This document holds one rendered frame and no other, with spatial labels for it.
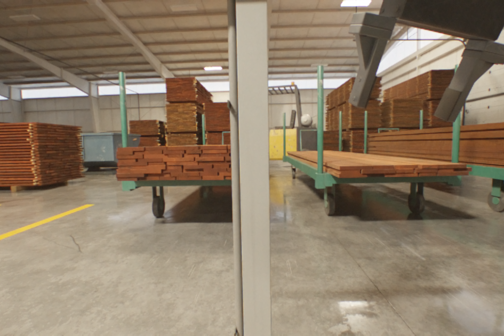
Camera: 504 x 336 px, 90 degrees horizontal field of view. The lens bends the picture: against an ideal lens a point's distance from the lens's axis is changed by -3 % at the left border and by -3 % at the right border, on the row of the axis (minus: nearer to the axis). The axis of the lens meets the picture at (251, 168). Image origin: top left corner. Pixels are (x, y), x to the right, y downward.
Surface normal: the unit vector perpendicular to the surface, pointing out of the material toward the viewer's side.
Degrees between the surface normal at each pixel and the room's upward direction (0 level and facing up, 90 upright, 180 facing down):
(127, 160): 90
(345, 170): 90
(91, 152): 90
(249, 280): 90
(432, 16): 113
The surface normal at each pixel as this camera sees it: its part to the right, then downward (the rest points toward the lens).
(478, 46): -0.98, -0.10
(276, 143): -0.25, 0.09
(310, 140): 0.07, 0.11
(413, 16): 0.08, 0.48
